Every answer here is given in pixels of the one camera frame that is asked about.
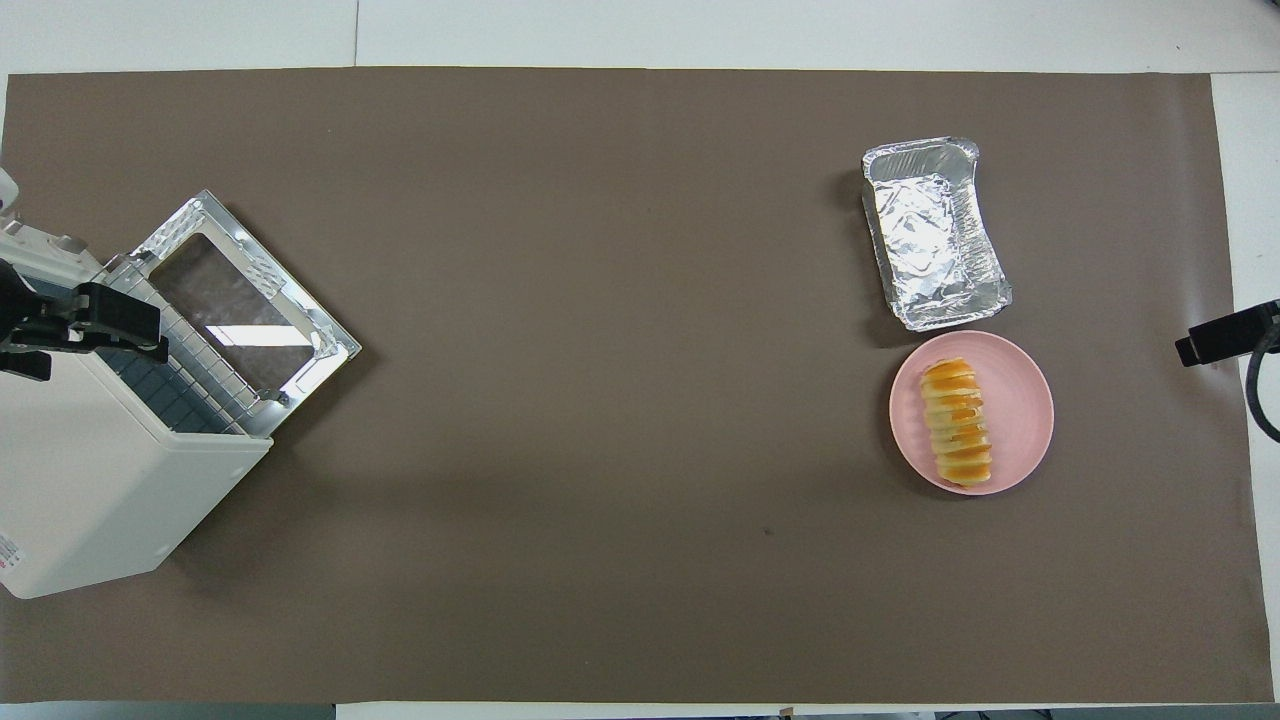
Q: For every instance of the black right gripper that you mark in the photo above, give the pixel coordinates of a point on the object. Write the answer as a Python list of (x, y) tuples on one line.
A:
[(1268, 325)]

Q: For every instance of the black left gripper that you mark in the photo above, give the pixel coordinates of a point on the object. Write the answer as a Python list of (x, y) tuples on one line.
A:
[(20, 305)]

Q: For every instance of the sliced orange bread loaf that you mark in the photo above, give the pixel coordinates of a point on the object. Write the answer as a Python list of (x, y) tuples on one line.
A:
[(958, 425)]

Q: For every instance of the aluminium foil tray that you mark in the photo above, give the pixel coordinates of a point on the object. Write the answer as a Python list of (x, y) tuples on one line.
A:
[(930, 240)]

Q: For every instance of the cream white toaster oven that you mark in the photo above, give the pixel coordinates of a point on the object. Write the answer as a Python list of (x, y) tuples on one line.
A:
[(90, 480)]

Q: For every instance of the glass oven door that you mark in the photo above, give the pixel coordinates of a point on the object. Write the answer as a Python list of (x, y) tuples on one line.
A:
[(240, 300)]

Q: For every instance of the pink round plate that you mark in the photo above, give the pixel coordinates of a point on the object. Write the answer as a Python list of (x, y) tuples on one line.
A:
[(1015, 410)]

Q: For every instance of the brown paper table mat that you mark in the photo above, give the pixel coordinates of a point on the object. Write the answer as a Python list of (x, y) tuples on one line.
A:
[(640, 250)]

